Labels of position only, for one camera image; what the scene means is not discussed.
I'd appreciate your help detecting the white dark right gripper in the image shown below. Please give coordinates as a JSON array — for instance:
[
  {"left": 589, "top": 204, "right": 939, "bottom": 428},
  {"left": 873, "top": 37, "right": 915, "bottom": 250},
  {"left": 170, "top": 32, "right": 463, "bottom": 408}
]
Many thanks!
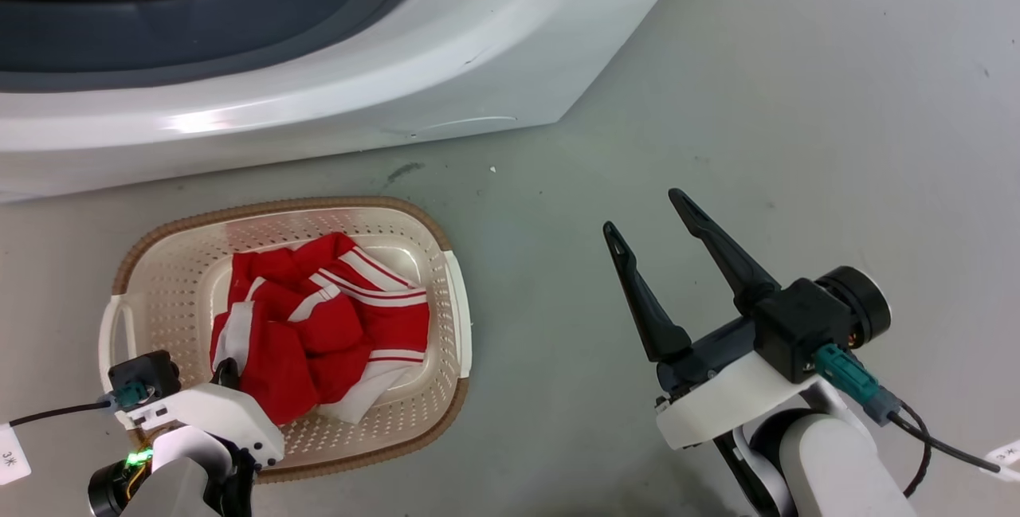
[{"left": 602, "top": 188, "right": 823, "bottom": 452}]

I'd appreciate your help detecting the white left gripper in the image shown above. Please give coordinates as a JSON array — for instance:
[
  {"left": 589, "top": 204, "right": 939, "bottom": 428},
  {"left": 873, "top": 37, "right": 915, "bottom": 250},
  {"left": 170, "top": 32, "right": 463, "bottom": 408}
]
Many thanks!
[{"left": 126, "top": 358, "right": 286, "bottom": 472}]

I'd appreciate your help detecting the red white striped garment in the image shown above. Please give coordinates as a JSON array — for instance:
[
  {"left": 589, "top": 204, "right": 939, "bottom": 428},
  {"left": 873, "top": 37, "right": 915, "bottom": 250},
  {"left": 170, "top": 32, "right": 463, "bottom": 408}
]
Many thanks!
[{"left": 209, "top": 232, "right": 432, "bottom": 427}]

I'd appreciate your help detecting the cream perforated laundry basket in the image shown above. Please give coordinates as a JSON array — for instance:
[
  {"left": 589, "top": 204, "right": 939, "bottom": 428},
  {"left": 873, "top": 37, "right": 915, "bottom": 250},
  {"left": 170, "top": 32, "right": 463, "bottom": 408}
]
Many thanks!
[{"left": 98, "top": 196, "right": 474, "bottom": 484}]

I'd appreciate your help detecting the white front-loading washing machine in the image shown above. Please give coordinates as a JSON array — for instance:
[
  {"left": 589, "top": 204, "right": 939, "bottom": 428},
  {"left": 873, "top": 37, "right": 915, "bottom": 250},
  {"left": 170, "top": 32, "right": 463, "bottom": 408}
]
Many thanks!
[{"left": 0, "top": 0, "right": 704, "bottom": 203}]

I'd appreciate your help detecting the grey rubber door gasket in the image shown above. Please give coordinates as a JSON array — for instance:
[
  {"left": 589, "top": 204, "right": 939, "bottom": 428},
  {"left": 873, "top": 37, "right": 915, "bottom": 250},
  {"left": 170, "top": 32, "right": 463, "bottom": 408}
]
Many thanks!
[{"left": 0, "top": 0, "right": 437, "bottom": 94}]

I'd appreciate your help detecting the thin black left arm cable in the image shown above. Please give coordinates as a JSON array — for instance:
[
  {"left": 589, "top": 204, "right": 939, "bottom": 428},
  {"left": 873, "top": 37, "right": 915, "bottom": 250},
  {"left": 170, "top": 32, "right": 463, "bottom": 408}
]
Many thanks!
[{"left": 8, "top": 399, "right": 112, "bottom": 429}]

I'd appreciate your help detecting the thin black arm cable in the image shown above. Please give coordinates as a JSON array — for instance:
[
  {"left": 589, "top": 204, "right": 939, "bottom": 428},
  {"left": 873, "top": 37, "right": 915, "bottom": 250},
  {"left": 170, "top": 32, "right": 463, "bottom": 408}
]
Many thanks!
[
  {"left": 886, "top": 399, "right": 1002, "bottom": 499},
  {"left": 8, "top": 399, "right": 112, "bottom": 429}
]

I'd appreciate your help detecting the teal grey cable connector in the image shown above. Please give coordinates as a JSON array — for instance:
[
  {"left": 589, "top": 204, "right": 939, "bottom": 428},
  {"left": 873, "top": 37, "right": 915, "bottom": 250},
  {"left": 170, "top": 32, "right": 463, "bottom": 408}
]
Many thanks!
[{"left": 813, "top": 343, "right": 903, "bottom": 427}]

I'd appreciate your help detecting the white tag on left cable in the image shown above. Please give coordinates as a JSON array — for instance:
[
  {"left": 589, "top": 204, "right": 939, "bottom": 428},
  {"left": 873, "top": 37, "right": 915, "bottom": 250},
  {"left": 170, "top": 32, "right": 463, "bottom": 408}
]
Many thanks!
[{"left": 0, "top": 421, "right": 33, "bottom": 487}]

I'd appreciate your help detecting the white tag on cable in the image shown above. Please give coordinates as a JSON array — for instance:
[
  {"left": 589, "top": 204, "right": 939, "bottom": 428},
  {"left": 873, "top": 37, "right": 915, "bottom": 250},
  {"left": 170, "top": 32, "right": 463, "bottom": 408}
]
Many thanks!
[
  {"left": 0, "top": 421, "right": 33, "bottom": 487},
  {"left": 985, "top": 439, "right": 1020, "bottom": 484}
]

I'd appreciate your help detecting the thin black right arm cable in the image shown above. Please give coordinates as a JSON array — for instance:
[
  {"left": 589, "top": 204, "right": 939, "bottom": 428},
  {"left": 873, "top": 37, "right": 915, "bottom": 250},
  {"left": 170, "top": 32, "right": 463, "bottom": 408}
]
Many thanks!
[{"left": 886, "top": 399, "right": 1002, "bottom": 499}]

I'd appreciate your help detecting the white tag on right cable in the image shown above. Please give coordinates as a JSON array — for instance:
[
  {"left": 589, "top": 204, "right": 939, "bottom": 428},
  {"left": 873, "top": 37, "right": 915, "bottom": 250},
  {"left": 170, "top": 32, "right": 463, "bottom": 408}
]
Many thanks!
[{"left": 985, "top": 439, "right": 1020, "bottom": 484}]

